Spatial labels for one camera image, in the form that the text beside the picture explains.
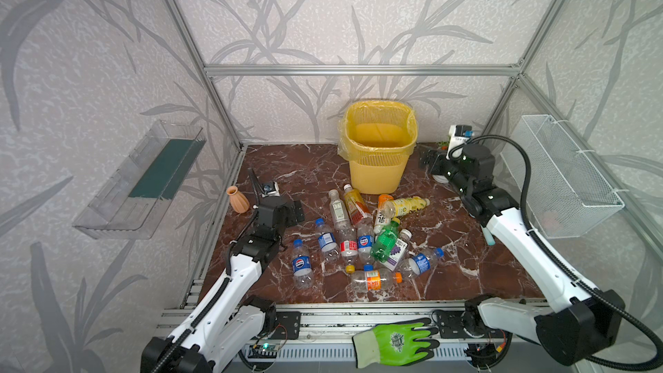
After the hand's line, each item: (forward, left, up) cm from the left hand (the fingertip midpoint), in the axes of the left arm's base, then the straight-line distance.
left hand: (290, 196), depth 82 cm
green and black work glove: (-38, -33, -14) cm, 52 cm away
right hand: (+10, -43, +16) cm, 47 cm away
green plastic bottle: (-9, -32, -12) cm, 35 cm away
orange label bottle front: (-22, -28, -11) cm, 37 cm away
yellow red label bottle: (+2, -22, -10) cm, 25 cm away
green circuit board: (-40, +5, -18) cm, 44 cm away
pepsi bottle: (-18, -4, -12) cm, 22 cm away
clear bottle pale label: (-1, -16, -13) cm, 21 cm away
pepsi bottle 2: (-12, -12, -15) cm, 23 cm away
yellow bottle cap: (-18, -19, -14) cm, 30 cm away
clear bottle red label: (-9, -19, -12) cm, 24 cm away
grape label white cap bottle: (-12, -35, -13) cm, 40 cm away
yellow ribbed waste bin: (+17, -31, -9) cm, 36 cm away
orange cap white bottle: (-2, -30, -13) cm, 33 cm away
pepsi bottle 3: (-10, -25, -11) cm, 29 cm away
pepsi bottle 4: (-17, -42, -12) cm, 46 cm away
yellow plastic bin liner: (+33, -30, +1) cm, 44 cm away
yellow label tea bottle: (+1, -37, -8) cm, 38 cm away
